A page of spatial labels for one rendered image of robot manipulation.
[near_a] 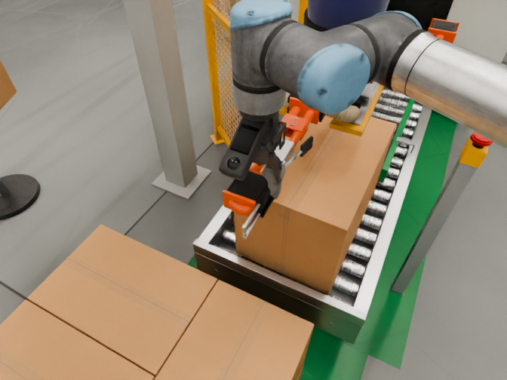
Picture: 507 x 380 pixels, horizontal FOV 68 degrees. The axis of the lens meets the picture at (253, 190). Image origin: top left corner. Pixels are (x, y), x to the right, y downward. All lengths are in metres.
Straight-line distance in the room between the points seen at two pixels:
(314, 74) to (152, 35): 1.55
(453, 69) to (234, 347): 1.11
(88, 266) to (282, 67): 1.31
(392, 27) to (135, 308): 1.25
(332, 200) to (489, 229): 1.64
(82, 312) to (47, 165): 1.71
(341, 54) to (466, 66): 0.16
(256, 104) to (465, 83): 0.30
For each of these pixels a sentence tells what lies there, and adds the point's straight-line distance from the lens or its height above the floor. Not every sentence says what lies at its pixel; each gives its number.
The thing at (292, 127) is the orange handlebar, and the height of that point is 1.29.
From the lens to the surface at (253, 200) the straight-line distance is 0.74.
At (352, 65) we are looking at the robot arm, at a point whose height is 1.61.
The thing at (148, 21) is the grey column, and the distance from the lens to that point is 1.97.
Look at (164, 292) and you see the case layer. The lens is 1.51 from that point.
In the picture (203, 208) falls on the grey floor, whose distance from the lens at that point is 2.45.
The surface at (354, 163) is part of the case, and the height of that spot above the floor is 0.95.
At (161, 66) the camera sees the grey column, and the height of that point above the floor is 0.90.
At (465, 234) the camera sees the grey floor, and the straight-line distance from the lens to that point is 2.64.
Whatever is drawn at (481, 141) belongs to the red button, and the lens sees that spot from 1.49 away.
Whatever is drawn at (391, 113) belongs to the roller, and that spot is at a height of 0.52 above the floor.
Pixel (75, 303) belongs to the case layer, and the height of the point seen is 0.54.
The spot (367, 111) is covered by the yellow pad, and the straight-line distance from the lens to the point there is 1.23.
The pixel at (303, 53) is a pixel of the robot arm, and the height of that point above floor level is 1.62.
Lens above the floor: 1.84
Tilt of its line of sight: 47 degrees down
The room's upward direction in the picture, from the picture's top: straight up
